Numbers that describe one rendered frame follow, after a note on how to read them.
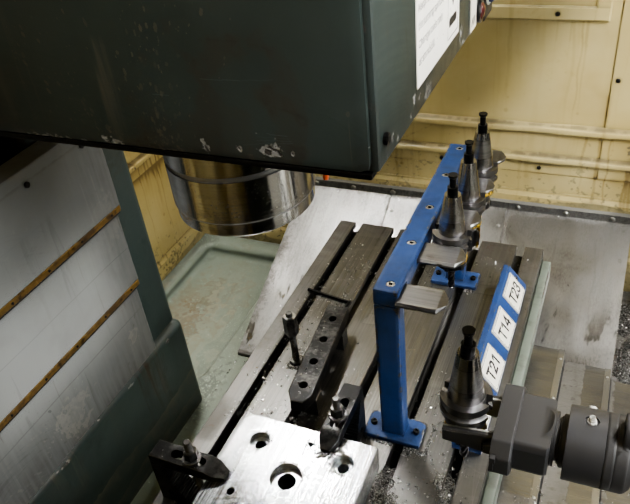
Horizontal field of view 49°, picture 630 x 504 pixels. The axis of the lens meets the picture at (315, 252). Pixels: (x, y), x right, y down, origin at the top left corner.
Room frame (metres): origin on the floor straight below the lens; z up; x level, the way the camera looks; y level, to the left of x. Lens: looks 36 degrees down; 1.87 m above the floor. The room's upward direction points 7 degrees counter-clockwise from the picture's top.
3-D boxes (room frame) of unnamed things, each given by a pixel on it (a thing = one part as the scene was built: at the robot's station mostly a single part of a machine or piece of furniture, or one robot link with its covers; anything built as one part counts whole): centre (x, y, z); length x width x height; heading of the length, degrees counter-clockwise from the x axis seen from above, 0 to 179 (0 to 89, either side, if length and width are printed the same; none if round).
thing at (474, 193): (1.01, -0.27, 1.26); 0.04 x 0.04 x 0.07
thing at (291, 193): (0.68, 0.07, 1.52); 0.16 x 0.16 x 0.12
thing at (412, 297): (0.76, -0.15, 1.21); 0.07 x 0.05 x 0.01; 63
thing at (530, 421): (0.52, -0.25, 1.19); 0.13 x 0.12 x 0.10; 153
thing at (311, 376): (0.95, 0.02, 0.93); 0.26 x 0.05 x 0.06; 158
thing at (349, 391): (0.75, -0.01, 0.97); 0.13 x 0.03 x 0.15; 153
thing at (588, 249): (1.26, -0.23, 0.75); 0.89 x 0.70 x 0.26; 63
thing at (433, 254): (0.86, -0.20, 1.21); 0.07 x 0.05 x 0.01; 63
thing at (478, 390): (0.56, -0.16, 1.26); 0.04 x 0.04 x 0.07
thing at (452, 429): (0.53, -0.15, 1.18); 0.06 x 0.02 x 0.03; 63
